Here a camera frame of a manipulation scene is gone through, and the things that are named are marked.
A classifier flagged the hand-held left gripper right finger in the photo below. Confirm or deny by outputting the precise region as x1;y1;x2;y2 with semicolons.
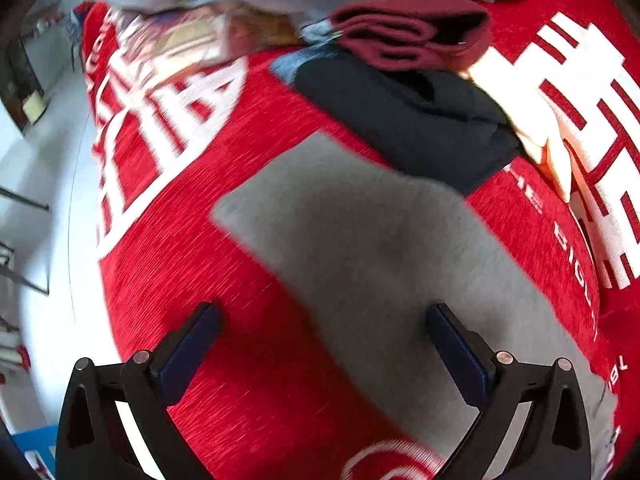
426;302;594;480

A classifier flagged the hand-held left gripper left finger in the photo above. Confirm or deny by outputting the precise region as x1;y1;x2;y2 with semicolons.
54;301;222;480

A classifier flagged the grey small garment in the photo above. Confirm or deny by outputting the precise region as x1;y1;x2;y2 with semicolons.
210;130;619;480

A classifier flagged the red printed blanket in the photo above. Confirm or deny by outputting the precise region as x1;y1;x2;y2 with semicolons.
80;0;640;480

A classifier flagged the blue box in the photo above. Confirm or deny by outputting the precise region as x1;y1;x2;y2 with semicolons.
11;424;59;467

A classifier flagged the metal rack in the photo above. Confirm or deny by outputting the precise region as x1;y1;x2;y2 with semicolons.
0;185;52;297

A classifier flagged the cream garment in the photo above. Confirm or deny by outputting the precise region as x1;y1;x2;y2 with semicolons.
460;47;576;204

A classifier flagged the black folded garment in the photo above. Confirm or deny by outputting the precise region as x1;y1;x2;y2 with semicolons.
294;55;524;197

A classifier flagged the blue denim cloth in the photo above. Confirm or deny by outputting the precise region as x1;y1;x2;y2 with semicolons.
269;44;346;83

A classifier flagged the colourful printed garment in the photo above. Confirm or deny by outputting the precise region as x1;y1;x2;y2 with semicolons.
114;4;243;73

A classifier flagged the maroon folded garment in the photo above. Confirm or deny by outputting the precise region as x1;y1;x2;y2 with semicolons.
330;0;494;74

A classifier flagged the dark cabinet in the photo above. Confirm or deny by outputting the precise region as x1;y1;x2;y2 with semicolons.
0;7;48;133

